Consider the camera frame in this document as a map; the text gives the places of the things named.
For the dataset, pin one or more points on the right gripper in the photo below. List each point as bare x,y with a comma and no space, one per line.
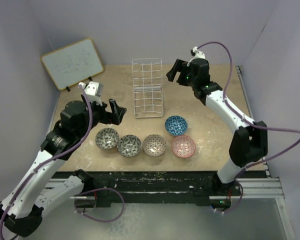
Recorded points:
179,66

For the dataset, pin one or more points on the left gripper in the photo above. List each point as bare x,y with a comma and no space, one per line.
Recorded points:
110,117

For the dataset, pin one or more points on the white wire dish rack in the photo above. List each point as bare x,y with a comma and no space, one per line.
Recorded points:
147,81

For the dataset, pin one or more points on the red patterned bowl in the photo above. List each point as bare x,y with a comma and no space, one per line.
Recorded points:
183,146

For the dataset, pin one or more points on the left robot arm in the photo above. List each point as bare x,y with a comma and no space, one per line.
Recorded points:
24,209

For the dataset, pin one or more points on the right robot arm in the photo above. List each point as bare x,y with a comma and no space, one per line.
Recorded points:
250,139

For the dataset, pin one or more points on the grey leaf bowl left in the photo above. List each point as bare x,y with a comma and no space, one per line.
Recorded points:
106,138

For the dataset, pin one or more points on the grey leaf bowl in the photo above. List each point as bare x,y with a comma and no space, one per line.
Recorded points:
129,146
106,138

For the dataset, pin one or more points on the brown patterned bowl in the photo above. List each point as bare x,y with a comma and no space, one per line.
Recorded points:
154,145

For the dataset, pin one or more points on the yellow framed whiteboard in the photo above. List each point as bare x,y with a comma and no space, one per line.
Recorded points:
73,63

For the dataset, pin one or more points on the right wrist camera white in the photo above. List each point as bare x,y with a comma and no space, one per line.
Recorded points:
196,54

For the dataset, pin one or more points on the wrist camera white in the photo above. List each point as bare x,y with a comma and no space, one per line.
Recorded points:
196,54
93,90

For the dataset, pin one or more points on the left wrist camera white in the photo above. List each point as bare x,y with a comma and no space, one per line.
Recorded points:
93,90

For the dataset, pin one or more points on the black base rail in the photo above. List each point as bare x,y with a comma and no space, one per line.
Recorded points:
200,188

